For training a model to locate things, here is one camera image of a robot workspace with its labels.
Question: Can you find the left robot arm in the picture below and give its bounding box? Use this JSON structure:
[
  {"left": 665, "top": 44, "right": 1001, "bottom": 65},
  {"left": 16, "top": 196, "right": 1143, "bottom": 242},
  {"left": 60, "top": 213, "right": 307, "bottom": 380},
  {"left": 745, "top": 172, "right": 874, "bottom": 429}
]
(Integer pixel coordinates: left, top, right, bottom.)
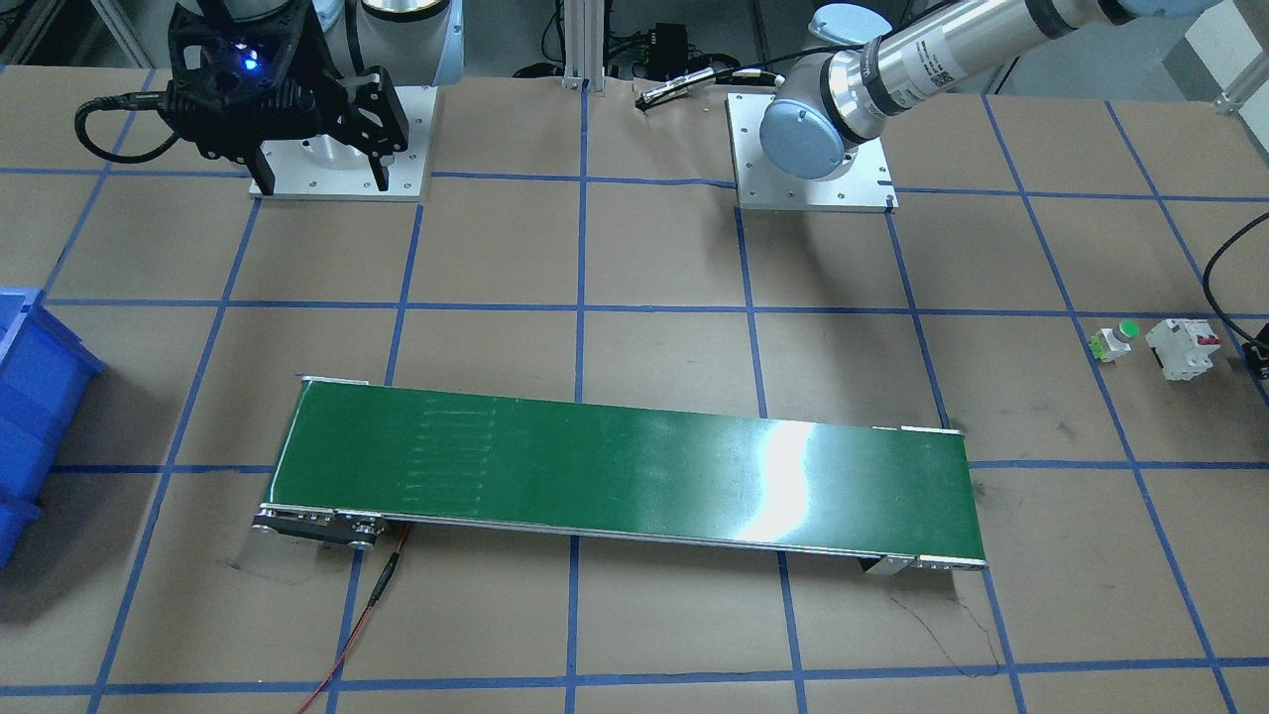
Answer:
[{"left": 758, "top": 1, "right": 1211, "bottom": 180}]

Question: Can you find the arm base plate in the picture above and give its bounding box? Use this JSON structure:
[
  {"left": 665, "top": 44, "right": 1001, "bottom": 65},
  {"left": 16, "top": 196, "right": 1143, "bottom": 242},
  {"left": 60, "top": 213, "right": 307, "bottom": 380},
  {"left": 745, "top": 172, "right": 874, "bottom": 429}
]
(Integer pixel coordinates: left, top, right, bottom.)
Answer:
[
  {"left": 263, "top": 86, "right": 439, "bottom": 202},
  {"left": 726, "top": 93, "right": 900, "bottom": 212}
]

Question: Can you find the red black power cable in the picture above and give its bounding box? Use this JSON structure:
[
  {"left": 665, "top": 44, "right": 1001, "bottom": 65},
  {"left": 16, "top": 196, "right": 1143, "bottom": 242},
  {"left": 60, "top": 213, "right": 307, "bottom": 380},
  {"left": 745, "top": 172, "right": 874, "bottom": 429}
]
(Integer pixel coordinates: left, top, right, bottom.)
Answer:
[{"left": 294, "top": 524, "right": 415, "bottom": 714}]

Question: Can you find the aluminium frame post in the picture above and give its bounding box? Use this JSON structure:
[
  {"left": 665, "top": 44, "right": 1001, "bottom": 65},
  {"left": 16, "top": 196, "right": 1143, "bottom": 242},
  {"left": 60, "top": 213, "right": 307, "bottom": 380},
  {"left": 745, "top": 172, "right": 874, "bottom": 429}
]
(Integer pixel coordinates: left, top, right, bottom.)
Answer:
[{"left": 562, "top": 0, "right": 607, "bottom": 94}]

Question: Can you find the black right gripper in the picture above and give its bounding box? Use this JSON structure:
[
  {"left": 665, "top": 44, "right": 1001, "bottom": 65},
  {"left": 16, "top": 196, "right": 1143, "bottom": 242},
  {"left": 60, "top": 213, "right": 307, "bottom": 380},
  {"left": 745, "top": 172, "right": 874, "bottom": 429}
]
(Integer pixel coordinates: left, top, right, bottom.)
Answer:
[{"left": 164, "top": 1, "right": 409, "bottom": 197}]

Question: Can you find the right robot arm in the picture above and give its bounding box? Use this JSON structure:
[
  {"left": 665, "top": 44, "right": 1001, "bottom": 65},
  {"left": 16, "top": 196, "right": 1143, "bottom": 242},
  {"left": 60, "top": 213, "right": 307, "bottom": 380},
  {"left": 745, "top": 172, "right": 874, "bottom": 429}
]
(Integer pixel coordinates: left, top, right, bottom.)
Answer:
[{"left": 156, "top": 1, "right": 463, "bottom": 202}]

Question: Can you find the green conveyor belt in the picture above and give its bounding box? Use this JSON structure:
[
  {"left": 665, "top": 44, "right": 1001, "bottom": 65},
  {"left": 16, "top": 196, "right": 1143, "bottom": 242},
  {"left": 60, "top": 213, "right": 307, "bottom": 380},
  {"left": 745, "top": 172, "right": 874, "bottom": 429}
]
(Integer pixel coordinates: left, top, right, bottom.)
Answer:
[{"left": 253, "top": 378, "right": 987, "bottom": 574}]

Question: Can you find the white red circuit breaker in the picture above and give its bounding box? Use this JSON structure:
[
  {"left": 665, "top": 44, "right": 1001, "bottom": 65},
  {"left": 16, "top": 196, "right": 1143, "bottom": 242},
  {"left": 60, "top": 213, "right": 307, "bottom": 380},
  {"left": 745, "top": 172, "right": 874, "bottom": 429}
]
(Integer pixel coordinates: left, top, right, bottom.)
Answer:
[{"left": 1146, "top": 320, "right": 1223, "bottom": 380}]

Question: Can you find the blue storage bin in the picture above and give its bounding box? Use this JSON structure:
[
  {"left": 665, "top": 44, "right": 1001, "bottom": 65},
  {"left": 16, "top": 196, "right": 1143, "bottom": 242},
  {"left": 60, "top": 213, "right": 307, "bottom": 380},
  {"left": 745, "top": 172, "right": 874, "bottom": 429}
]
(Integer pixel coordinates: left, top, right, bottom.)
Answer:
[{"left": 1, "top": 287, "right": 105, "bottom": 566}]

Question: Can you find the green push button switch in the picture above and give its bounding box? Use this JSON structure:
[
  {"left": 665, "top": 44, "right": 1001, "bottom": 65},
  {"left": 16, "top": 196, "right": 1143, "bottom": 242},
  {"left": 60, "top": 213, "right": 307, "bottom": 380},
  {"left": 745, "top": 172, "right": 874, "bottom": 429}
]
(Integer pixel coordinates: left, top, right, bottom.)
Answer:
[{"left": 1085, "top": 320, "right": 1140, "bottom": 363}]

